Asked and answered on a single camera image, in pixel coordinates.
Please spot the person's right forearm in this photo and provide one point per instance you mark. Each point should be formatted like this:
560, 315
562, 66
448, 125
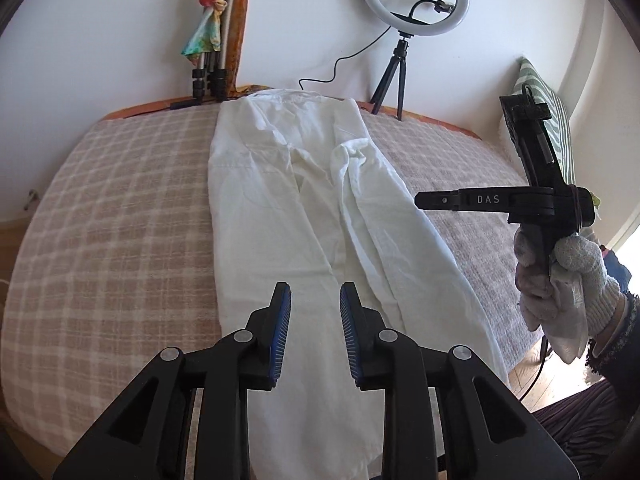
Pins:
617, 340

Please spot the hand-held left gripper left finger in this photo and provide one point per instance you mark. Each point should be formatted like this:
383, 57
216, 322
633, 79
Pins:
281, 330

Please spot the person's right hand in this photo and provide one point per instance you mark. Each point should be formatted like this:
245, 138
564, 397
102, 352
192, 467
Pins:
585, 260

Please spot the silver folded tripod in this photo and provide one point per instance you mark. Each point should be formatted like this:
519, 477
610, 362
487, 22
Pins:
227, 20

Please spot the colourful patterned scarf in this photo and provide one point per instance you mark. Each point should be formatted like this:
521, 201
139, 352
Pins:
205, 35

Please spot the green striped cushion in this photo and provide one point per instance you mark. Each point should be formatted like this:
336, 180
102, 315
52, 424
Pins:
560, 120

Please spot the beige checked blanket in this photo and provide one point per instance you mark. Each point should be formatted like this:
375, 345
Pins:
125, 210

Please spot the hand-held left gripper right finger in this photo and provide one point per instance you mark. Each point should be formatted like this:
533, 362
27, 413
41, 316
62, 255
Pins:
350, 335

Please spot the white trousers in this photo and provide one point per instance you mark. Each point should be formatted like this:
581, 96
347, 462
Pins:
280, 200

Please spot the black gooseneck phone holder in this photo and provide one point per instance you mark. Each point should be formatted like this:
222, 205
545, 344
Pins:
417, 7

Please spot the black mini tripod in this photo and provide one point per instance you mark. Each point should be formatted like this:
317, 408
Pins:
400, 60

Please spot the person's dark striped clothing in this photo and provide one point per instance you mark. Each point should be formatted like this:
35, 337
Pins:
580, 420

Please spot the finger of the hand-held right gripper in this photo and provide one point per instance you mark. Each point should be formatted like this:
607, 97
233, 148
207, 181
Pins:
435, 200

